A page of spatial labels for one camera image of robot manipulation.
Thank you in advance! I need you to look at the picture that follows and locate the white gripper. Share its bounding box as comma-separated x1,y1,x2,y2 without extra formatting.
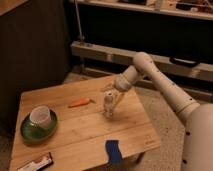
101,83,124,113

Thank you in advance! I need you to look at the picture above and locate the clear plastic bottle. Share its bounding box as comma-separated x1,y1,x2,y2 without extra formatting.
103,91,114,118

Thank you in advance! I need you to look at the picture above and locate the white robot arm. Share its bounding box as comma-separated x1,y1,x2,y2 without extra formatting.
104,52,213,171

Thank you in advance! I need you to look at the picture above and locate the orange carrot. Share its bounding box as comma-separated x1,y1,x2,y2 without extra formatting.
68,98,96,108

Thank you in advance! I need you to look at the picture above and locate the wooden table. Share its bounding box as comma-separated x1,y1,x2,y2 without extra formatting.
10,76,161,171

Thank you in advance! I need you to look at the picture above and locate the blue tape piece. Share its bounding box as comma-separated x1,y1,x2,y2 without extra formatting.
105,140,123,164

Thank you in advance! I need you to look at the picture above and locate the metal pole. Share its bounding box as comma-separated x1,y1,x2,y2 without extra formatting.
74,0,85,45

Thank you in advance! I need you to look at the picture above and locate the white plastic cup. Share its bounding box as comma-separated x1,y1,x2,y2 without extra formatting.
30,106,51,129

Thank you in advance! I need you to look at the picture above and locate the green plate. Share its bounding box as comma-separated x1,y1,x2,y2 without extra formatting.
20,110,58,144

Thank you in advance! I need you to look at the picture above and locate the candy bar wrapper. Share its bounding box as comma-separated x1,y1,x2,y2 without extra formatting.
17,152,53,171

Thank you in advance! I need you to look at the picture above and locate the metal shelf frame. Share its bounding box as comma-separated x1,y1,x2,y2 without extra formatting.
70,40,213,103

